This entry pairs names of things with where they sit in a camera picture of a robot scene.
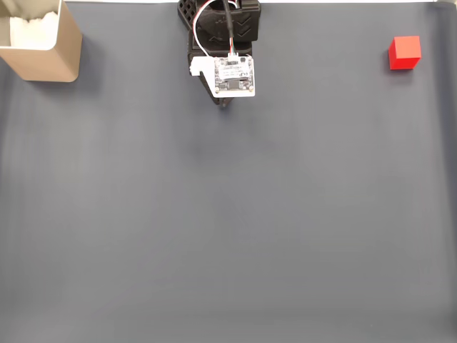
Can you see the beige rounded box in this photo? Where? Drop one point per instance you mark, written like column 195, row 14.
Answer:
column 53, row 64

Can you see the dark grey-blue table mat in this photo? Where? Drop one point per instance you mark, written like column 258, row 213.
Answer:
column 228, row 214

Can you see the red cube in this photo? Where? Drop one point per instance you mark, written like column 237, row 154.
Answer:
column 405, row 51

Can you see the white crumpled tissue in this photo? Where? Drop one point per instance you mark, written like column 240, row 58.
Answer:
column 34, row 30

